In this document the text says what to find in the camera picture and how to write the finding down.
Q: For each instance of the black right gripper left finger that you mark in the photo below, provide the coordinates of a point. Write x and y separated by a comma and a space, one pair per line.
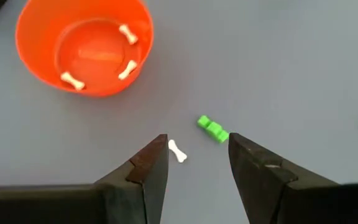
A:
73, 205

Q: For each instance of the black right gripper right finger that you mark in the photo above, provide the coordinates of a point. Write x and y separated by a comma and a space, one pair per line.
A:
306, 205

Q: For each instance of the white plastic bone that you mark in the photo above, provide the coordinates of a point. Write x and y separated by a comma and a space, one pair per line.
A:
127, 70
128, 34
72, 81
177, 151

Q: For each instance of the green plastic skeleton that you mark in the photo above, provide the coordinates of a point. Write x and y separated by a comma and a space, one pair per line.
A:
213, 129

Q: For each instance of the orange round plastic bowl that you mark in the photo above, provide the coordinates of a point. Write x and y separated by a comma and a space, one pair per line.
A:
36, 46

